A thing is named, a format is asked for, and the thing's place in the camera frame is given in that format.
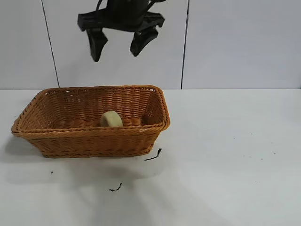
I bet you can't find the black curved thread scrap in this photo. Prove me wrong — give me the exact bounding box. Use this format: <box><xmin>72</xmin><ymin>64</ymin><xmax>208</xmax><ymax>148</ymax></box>
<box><xmin>108</xmin><ymin>182</ymin><xmax>123</xmax><ymax>192</ymax></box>

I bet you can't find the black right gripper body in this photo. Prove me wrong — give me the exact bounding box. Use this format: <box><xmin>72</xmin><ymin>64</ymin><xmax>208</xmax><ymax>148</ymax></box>
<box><xmin>77</xmin><ymin>0</ymin><xmax>166</xmax><ymax>32</ymax></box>

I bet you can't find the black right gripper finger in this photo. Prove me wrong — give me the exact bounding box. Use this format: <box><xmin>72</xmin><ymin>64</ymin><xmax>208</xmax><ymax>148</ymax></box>
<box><xmin>87</xmin><ymin>28</ymin><xmax>109</xmax><ymax>63</ymax></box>
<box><xmin>130</xmin><ymin>28</ymin><xmax>159</xmax><ymax>57</ymax></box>

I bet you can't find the black straight thread scrap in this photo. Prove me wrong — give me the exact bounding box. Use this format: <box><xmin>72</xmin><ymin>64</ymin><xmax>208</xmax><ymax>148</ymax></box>
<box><xmin>144</xmin><ymin>148</ymin><xmax>162</xmax><ymax>161</ymax></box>

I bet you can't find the brown wicker basket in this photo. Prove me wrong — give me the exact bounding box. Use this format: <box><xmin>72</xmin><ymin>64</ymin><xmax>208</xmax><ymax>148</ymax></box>
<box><xmin>11</xmin><ymin>85</ymin><xmax>171</xmax><ymax>159</ymax></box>

